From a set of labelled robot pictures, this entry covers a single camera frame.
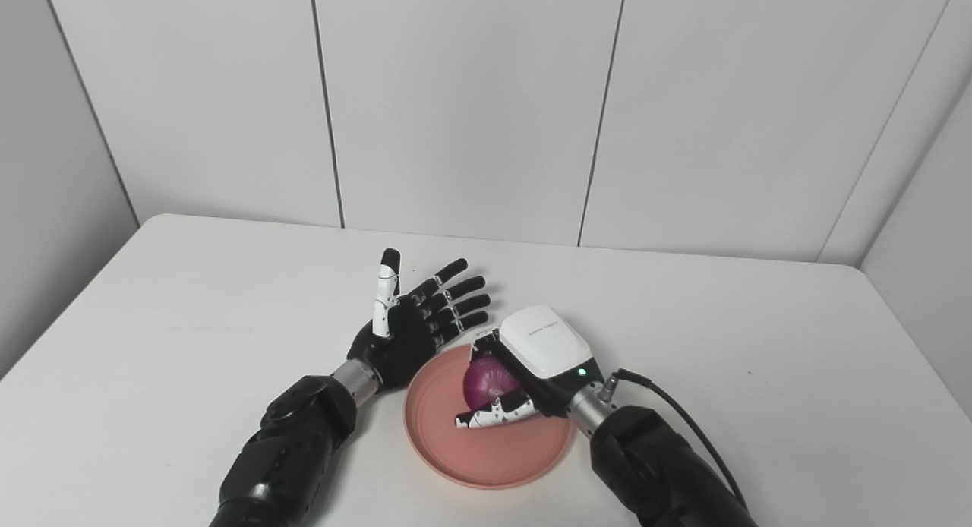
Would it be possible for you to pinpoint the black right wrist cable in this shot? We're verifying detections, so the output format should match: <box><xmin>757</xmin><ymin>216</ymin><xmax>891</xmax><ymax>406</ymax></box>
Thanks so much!
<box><xmin>600</xmin><ymin>368</ymin><xmax>750</xmax><ymax>510</ymax></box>

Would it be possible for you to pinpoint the red onion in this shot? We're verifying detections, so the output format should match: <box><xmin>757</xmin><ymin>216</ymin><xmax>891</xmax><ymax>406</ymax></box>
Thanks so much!
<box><xmin>463</xmin><ymin>356</ymin><xmax>523</xmax><ymax>409</ymax></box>

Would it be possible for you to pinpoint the pink round plate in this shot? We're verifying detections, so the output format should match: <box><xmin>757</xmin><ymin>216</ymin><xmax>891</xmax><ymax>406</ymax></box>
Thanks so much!
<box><xmin>403</xmin><ymin>343</ymin><xmax>575</xmax><ymax>490</ymax></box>

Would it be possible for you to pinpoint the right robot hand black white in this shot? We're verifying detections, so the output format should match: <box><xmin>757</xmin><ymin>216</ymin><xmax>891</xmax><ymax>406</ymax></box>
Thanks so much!
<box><xmin>455</xmin><ymin>305</ymin><xmax>606</xmax><ymax>431</ymax></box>

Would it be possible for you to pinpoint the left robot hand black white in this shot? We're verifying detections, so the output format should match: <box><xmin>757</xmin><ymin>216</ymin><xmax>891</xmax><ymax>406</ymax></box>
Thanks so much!
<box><xmin>346</xmin><ymin>248</ymin><xmax>492</xmax><ymax>394</ymax></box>

